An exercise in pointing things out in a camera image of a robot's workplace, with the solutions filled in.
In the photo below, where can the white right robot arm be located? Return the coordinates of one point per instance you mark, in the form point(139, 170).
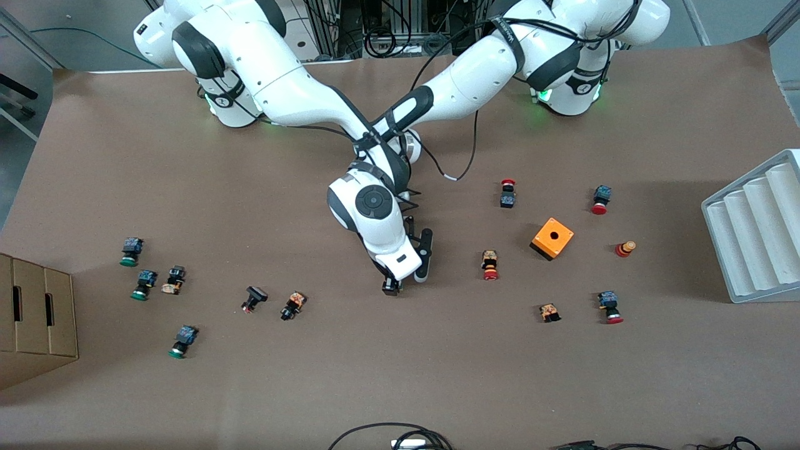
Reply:
point(294, 94)

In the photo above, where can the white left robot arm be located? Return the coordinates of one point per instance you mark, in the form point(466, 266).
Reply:
point(475, 81)

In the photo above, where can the red button orange contact block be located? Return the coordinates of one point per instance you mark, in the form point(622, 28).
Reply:
point(490, 265)

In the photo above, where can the red push button black block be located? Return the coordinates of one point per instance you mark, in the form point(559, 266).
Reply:
point(507, 194)

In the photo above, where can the white power plug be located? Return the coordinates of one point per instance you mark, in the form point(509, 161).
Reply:
point(409, 444)

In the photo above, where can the red push button blue block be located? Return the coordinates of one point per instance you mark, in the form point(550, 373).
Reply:
point(601, 199)
point(610, 307)

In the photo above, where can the red yellow emergency stop cap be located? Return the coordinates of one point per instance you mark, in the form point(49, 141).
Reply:
point(625, 249)

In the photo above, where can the light grey ribbed tray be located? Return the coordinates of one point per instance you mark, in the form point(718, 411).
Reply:
point(750, 237)

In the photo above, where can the brown cardboard box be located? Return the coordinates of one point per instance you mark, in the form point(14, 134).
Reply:
point(37, 325)

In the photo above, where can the black switch orange contact block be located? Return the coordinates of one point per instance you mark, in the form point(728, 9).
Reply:
point(292, 305)

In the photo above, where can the black selector switch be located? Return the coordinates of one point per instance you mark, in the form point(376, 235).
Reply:
point(254, 298)

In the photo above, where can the orange button enclosure box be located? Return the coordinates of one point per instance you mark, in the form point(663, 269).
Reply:
point(552, 239)

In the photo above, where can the green push button switch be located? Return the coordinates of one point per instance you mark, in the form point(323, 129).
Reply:
point(144, 285)
point(182, 341)
point(132, 251)

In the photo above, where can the black switch tan contact block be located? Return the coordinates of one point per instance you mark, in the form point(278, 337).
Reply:
point(174, 280)

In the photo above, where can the aluminium frame rack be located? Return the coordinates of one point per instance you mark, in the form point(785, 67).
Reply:
point(328, 25)

